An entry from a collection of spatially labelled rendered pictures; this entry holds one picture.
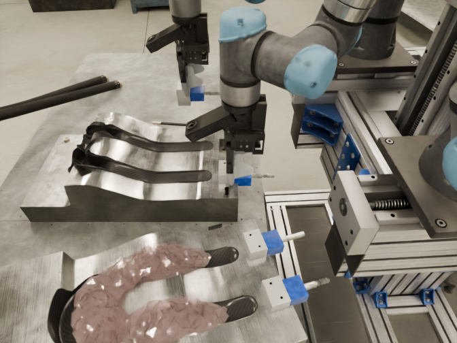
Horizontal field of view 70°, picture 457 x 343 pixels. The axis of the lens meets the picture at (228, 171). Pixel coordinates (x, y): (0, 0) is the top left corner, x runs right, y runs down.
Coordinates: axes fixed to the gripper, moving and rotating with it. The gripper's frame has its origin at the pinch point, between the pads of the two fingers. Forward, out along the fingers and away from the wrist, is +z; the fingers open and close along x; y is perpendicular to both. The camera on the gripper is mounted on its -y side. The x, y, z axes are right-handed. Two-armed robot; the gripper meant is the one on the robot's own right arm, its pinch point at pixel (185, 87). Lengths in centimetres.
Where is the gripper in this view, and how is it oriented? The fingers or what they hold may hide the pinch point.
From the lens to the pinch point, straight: 96.4
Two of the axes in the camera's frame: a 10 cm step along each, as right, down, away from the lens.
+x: 0.0, -7.2, 7.0
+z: 0.0, 7.0, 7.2
